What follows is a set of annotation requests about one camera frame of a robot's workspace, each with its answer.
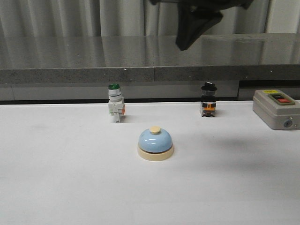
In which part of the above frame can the black rotary selector switch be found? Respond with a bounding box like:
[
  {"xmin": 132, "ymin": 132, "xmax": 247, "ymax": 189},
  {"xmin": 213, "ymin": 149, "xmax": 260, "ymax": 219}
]
[{"xmin": 200, "ymin": 82, "xmax": 218, "ymax": 117}]

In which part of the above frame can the green pushbutton switch white body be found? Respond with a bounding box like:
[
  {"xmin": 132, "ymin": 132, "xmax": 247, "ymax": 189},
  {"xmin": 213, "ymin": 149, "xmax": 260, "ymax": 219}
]
[{"xmin": 108, "ymin": 83, "xmax": 125, "ymax": 123}]

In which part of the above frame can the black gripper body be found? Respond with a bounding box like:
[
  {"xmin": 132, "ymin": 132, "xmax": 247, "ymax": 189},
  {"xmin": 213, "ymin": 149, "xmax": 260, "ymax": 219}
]
[{"xmin": 150, "ymin": 0, "xmax": 253, "ymax": 11}]

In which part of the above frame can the grey curtain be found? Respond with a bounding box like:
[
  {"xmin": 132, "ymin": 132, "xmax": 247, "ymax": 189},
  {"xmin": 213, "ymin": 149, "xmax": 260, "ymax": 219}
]
[{"xmin": 0, "ymin": 0, "xmax": 300, "ymax": 38}]

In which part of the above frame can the grey on off switch box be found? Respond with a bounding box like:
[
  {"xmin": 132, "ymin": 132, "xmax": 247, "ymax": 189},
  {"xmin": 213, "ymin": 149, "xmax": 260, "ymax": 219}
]
[{"xmin": 253, "ymin": 90, "xmax": 300, "ymax": 130}]

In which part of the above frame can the grey stone counter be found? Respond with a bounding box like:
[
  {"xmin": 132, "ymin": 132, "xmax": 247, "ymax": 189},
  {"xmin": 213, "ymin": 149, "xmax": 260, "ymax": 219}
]
[{"xmin": 0, "ymin": 33, "xmax": 300, "ymax": 102}]

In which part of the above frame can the blue call bell cream base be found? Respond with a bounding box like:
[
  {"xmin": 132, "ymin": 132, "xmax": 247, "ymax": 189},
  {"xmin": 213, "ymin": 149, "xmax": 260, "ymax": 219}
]
[{"xmin": 137, "ymin": 126, "xmax": 174, "ymax": 161}]

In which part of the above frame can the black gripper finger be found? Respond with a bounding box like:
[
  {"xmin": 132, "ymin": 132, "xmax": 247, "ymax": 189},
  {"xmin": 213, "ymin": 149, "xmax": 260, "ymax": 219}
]
[
  {"xmin": 176, "ymin": 4, "xmax": 195, "ymax": 51},
  {"xmin": 192, "ymin": 10, "xmax": 223, "ymax": 43}
]

